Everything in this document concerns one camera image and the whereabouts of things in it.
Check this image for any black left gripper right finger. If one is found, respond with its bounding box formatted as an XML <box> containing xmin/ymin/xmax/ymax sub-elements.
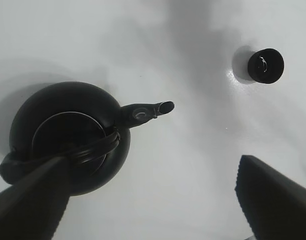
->
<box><xmin>235</xmin><ymin>155</ymin><xmax>306</xmax><ymax>240</ymax></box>

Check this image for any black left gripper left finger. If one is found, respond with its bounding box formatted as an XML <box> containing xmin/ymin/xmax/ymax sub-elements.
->
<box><xmin>0</xmin><ymin>157</ymin><xmax>70</xmax><ymax>240</ymax></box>

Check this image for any black metal teapot kettle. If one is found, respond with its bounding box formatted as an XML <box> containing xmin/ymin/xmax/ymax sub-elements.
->
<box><xmin>0</xmin><ymin>81</ymin><xmax>175</xmax><ymax>196</ymax></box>

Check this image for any small black teacup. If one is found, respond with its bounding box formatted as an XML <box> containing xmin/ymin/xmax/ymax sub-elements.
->
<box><xmin>247</xmin><ymin>48</ymin><xmax>285</xmax><ymax>85</ymax></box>

